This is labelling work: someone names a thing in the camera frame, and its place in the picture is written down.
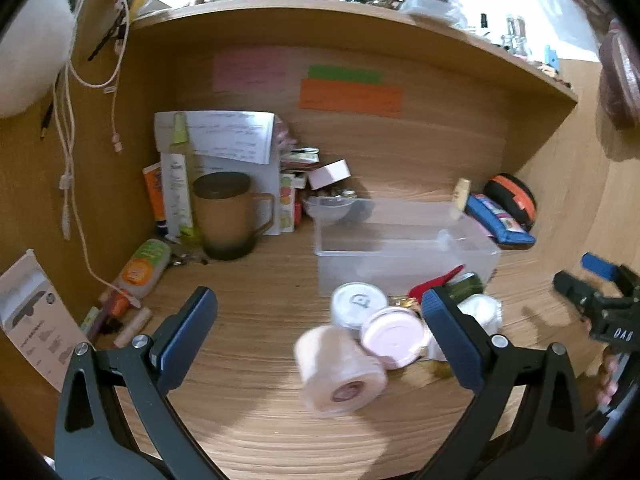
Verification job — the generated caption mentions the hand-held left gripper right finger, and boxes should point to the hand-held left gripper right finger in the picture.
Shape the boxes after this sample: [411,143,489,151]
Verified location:
[415,286,587,480]

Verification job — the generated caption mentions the small white pink box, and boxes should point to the small white pink box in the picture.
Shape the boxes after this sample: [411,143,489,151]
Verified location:
[307,159,352,191]

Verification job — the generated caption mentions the pink coiled cable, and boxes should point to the pink coiled cable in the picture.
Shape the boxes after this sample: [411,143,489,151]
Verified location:
[274,117,293,153]

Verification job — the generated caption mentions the brown leather bag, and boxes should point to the brown leather bag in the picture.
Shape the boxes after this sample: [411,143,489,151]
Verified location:
[597,17,640,131]

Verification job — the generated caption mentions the blue pencil case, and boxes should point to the blue pencil case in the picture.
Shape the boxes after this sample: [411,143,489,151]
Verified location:
[465,194,536,247]

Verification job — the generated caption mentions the brown mug with lid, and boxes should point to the brown mug with lid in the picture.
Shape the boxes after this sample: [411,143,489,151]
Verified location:
[192,172,276,262]

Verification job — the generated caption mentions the pink round jar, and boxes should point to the pink round jar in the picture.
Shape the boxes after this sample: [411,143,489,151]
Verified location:
[360,306,430,371]

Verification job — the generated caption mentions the cream lip balm stick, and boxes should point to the cream lip balm stick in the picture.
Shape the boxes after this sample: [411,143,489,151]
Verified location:
[114,307,152,348]

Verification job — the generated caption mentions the green and orange bottle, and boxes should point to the green and orange bottle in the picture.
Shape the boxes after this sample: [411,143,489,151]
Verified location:
[111,238,172,300]

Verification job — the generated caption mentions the small cream bottle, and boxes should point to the small cream bottle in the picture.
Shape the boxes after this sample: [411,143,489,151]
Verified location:
[451,177,472,221]

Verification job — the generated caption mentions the spray bottle with green cap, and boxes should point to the spray bottle with green cap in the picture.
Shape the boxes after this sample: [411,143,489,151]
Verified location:
[166,113,196,238]

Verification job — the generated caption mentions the wooden shelf unit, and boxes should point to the wooden shelf unit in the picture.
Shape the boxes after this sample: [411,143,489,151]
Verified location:
[0,0,581,411]

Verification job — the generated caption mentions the handwritten white paper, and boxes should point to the handwritten white paper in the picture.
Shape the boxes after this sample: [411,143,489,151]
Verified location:
[154,110,277,166]

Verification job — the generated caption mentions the white tissue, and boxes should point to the white tissue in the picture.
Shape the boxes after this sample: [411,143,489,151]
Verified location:
[457,294,503,335]

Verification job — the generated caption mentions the fruit print box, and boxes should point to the fruit print box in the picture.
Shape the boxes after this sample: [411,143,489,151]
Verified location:
[279,172,297,233]

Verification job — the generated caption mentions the white round jar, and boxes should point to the white round jar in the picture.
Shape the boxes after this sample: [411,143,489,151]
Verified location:
[330,282,389,332]

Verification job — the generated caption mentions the clear plastic storage box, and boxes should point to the clear plastic storage box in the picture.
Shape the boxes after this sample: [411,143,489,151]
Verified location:
[306,197,502,297]

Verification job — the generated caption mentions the glass bowl of marbles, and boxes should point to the glass bowl of marbles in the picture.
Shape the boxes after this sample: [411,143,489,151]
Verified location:
[306,187,358,226]

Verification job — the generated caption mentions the black orange round case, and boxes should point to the black orange round case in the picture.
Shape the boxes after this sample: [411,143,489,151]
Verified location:
[482,173,537,233]

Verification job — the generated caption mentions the white plush toy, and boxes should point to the white plush toy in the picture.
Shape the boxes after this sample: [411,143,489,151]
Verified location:
[0,0,78,120]

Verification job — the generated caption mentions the white printed carton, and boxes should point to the white printed carton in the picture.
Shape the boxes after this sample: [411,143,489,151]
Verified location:
[0,249,91,393]

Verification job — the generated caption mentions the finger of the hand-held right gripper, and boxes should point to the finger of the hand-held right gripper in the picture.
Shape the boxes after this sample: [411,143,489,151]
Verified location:
[553,271,608,321]
[581,253,640,301]

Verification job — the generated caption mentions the green sticky note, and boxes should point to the green sticky note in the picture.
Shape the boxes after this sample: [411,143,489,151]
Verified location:
[307,64,386,86]

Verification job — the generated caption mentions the person's right hand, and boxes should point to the person's right hand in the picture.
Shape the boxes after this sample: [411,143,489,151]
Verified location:
[596,347,621,406]

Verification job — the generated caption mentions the white charging cable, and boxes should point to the white charging cable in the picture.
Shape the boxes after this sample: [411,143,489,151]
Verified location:
[52,70,143,308]
[65,0,132,153]

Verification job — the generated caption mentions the red plastic object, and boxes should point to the red plastic object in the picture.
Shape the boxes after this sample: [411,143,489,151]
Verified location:
[409,265,466,298]

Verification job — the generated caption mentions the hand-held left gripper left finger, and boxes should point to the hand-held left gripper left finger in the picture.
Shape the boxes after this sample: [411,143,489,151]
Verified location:
[53,286,224,480]

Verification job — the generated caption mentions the small orange capped tube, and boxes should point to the small orange capped tube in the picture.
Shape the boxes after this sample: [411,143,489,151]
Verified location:
[97,290,131,318]

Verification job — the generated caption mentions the pile of small cartons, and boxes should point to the pile of small cartons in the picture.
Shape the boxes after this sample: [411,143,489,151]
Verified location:
[279,144,322,191]

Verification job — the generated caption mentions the metal keys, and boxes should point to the metal keys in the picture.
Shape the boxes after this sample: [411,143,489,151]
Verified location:
[162,237,211,267]

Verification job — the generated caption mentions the dark green small bottle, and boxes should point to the dark green small bottle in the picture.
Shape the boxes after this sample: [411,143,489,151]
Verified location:
[447,272,487,303]

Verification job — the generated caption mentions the white tape roll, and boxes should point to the white tape roll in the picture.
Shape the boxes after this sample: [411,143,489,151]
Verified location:
[293,325,389,417]

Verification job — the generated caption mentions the orange sticky note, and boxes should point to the orange sticky note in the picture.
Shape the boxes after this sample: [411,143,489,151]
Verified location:
[299,78,404,119]

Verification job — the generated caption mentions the black cable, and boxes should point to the black cable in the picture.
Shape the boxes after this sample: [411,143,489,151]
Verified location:
[39,72,61,142]

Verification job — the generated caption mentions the pink sticky note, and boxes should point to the pink sticky note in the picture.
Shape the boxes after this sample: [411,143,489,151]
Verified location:
[212,46,292,94]

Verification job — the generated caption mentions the wooden desktop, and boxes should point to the wooden desktop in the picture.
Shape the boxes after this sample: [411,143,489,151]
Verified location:
[75,157,606,480]

